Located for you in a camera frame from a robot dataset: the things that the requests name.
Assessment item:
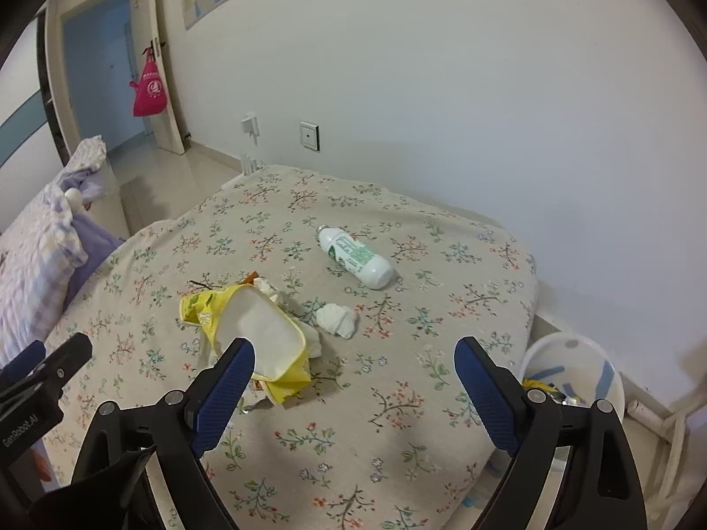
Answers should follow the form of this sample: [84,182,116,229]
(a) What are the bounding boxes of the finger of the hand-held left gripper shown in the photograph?
[0,341,48,393]
[0,333,94,405]

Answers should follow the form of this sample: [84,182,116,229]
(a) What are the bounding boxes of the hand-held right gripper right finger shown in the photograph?
[454,336,647,530]

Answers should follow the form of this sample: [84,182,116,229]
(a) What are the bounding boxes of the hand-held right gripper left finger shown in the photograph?
[77,337,256,530]

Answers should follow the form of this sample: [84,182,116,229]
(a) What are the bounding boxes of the yellow floral wipes packet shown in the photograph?
[178,281,315,409]

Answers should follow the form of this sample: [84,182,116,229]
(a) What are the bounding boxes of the white dotted waste bin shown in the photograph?
[519,333,626,437]

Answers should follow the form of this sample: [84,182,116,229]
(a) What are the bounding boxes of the white bottle green label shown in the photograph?
[317,224,394,291]

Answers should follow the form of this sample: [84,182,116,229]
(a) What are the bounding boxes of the person's left hand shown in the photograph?
[30,444,56,495]

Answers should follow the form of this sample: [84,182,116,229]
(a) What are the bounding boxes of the black cloth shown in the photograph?
[30,449,156,530]

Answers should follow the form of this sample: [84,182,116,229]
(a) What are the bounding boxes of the checked blanket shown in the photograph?
[0,137,108,354]

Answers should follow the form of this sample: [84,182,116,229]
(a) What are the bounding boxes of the floral tablecloth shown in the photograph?
[41,164,539,530]

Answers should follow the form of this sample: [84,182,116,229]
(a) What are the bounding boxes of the purple bed sheet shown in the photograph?
[61,212,128,310]

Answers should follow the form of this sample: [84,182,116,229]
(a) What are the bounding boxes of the white router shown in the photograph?
[221,149,260,189]

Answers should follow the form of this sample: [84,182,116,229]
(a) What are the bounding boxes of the white and blue wardrobe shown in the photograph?
[0,11,70,233]

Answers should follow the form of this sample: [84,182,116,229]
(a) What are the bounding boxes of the pink bag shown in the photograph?
[129,47,169,118]

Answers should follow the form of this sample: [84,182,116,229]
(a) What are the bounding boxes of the beige door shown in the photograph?
[155,0,186,155]

